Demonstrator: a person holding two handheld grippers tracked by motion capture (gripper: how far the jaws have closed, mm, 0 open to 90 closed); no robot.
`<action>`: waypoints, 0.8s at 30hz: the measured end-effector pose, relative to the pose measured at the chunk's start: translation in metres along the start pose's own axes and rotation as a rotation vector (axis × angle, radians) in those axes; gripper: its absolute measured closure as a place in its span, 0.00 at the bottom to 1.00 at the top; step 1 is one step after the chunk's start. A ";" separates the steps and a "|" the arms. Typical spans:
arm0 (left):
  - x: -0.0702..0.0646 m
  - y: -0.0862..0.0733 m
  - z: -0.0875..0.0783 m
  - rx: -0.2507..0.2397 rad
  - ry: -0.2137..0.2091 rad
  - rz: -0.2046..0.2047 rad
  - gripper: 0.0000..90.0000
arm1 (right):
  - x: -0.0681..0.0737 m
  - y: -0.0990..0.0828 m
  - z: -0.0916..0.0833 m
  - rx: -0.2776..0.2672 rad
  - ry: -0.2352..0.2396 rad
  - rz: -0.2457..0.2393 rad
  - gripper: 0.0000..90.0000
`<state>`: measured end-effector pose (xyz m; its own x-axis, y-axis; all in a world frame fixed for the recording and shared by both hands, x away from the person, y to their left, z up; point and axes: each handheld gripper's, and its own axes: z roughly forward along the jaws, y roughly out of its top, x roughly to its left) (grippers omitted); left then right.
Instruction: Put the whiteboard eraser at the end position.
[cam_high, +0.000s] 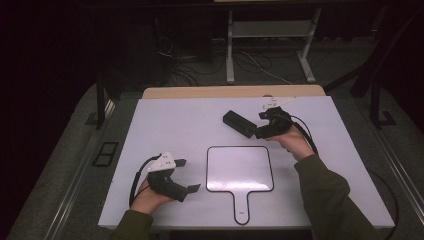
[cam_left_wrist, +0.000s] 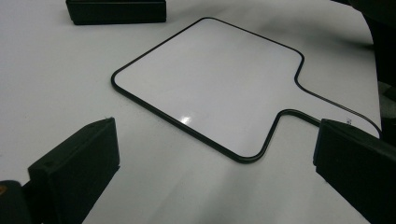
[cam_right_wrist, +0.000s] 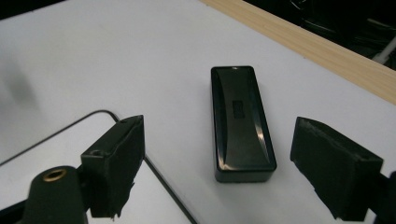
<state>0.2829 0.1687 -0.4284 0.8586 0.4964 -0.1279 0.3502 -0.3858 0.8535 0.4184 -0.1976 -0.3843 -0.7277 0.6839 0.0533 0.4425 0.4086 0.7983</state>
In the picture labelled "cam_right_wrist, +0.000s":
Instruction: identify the white board with handle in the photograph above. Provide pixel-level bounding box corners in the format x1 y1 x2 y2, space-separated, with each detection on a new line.
0 109 199 224

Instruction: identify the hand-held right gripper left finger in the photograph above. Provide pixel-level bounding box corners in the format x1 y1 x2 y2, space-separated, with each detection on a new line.
79 114 147 218

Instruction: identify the white tube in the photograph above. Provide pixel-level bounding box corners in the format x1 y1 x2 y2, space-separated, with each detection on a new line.
372 36 396 65

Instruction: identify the black board eraser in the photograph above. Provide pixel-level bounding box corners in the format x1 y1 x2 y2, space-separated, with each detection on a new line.
210 64 278 184

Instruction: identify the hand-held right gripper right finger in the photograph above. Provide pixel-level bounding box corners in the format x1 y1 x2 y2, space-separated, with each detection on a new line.
290 116 385 222

